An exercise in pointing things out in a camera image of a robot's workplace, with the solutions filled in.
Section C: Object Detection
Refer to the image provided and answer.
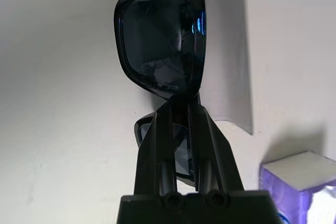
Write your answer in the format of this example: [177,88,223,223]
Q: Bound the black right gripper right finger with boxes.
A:
[187,98,245,194]

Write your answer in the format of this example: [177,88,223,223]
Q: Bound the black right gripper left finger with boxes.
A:
[133,101,177,196]

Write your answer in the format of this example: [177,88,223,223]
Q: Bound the grey glasses case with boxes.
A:
[203,0,254,135]

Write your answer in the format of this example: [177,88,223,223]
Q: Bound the black sunglasses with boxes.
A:
[113,0,207,183]

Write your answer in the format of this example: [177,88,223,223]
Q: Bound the purple tissue pack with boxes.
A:
[259,151,336,224]

